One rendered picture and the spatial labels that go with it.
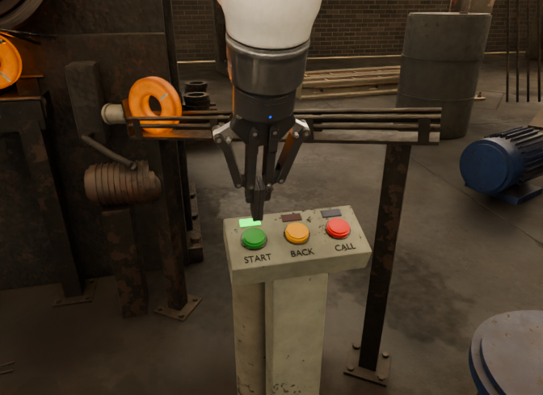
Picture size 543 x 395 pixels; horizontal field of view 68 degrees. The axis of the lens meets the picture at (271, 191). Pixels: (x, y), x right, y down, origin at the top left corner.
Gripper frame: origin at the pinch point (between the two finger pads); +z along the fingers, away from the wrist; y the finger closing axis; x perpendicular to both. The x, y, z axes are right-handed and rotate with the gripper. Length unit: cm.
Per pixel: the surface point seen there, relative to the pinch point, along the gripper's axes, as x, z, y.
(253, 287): -2.9, 30.6, -1.1
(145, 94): -57, 16, 19
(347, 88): -323, 185, -171
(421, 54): -203, 85, -163
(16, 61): -75, 14, 53
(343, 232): 1.9, 8.5, -15.0
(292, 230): 0.3, 8.5, -6.5
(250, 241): 1.6, 8.4, 1.1
